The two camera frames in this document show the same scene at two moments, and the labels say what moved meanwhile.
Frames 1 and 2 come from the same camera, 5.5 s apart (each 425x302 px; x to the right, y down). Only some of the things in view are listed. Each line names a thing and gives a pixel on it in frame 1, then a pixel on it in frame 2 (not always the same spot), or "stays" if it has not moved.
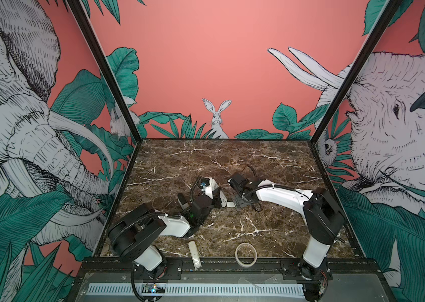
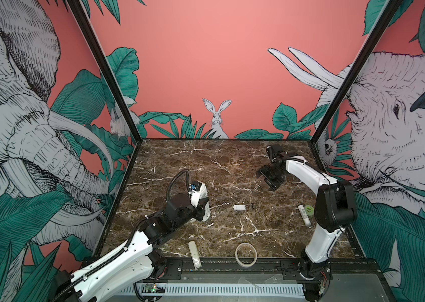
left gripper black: [216, 198] to [200, 211]
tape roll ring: [246, 265] stays
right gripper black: [237, 201] to [273, 185]
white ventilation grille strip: [204, 289] stays
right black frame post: [390, 9] stays
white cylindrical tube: [195, 255] stays
